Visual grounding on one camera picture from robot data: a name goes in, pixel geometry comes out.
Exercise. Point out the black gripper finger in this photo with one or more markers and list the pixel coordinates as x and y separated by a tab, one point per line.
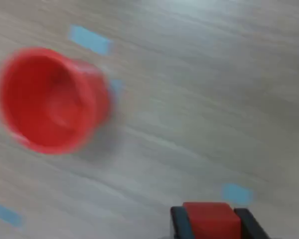
249	229
180	224

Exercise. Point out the red cube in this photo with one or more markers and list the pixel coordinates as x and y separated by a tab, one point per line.
209	219

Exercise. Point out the light blue tape piece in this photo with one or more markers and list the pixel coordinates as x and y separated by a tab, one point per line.
115	87
236	193
89	39
5	214

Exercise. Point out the red cup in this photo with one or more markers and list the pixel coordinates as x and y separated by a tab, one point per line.
47	99

